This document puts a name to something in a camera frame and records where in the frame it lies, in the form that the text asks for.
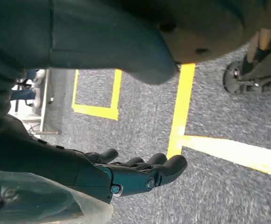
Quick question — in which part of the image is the clear plastic camera cover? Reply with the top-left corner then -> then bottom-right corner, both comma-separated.
0,171 -> 114,224

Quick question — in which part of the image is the white desk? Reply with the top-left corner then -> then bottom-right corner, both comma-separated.
38,68 -> 63,134

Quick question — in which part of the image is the steel workbench table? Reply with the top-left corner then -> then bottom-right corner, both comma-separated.
29,130 -> 59,136

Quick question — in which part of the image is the dark robot leg shell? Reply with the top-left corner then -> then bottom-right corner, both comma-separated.
108,0 -> 271,64

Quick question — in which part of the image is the ribbed grey right arm sleeve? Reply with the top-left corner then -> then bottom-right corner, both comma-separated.
0,66 -> 27,124

